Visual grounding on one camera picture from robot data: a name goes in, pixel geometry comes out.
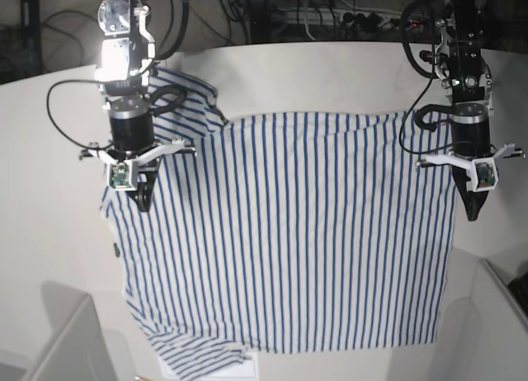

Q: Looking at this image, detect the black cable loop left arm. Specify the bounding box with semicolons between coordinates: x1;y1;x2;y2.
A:
398;1;455;155

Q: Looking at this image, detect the white partition panel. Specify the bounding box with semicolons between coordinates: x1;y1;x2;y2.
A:
1;294;118;381
430;260;527;380

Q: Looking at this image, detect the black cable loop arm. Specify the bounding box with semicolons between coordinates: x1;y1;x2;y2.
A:
45;79;110;149
398;1;455;155

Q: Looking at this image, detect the white partition panel right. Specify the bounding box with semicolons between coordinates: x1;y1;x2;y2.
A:
430;260;527;380

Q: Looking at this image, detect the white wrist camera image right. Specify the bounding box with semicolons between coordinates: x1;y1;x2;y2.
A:
417;142;526;193

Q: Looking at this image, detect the white partition panel left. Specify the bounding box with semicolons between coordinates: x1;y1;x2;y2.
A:
1;294;118;381

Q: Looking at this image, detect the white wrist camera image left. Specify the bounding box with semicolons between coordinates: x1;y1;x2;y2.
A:
79;138;196;191

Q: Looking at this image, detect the blue white striped T-shirt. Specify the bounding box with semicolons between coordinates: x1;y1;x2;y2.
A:
101;69;456;380

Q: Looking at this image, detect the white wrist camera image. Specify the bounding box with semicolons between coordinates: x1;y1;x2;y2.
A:
79;138;196;191
417;142;526;193

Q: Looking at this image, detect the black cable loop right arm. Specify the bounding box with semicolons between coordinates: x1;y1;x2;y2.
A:
45;79;110;149

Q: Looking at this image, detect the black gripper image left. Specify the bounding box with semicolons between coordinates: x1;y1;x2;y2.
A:
108;107;160;213

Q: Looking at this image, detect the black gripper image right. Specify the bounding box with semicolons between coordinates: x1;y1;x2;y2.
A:
450;114;492;221

